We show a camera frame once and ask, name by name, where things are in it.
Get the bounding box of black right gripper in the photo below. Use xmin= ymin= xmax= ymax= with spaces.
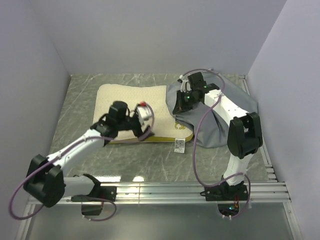
xmin=173 ymin=89 xmax=200 ymax=115

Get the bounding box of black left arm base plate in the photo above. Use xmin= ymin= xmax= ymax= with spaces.
xmin=70 ymin=185 xmax=117 ymax=202

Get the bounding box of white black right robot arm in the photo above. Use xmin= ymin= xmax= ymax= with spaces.
xmin=166 ymin=68 xmax=263 ymax=200

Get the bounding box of grey pillowcase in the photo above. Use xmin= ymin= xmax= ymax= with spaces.
xmin=165 ymin=76 xmax=259 ymax=148

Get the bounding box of cream quilted pillow yellow edge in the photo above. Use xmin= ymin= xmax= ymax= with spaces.
xmin=93 ymin=84 xmax=194 ymax=143

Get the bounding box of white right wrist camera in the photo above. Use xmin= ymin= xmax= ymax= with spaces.
xmin=177 ymin=74 xmax=192 ymax=93

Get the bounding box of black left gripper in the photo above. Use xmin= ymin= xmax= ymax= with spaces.
xmin=117 ymin=104 xmax=155 ymax=141

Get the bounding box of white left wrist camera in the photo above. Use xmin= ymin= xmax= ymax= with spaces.
xmin=135 ymin=102 xmax=152 ymax=126

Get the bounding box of aluminium right side rail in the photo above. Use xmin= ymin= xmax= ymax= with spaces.
xmin=239 ymin=75 xmax=278 ymax=182

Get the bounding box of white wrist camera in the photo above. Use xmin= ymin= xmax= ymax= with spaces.
xmin=135 ymin=102 xmax=152 ymax=126
xmin=177 ymin=74 xmax=192 ymax=93

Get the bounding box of white pillow care label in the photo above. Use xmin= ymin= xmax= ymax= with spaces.
xmin=174 ymin=138 xmax=186 ymax=154

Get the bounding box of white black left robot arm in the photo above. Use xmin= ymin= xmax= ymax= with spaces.
xmin=23 ymin=101 xmax=155 ymax=208

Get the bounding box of aluminium front rail frame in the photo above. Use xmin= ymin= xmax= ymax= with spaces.
xmin=16 ymin=182 xmax=303 ymax=240

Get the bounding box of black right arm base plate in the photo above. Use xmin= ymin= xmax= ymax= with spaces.
xmin=200 ymin=181 xmax=249 ymax=202

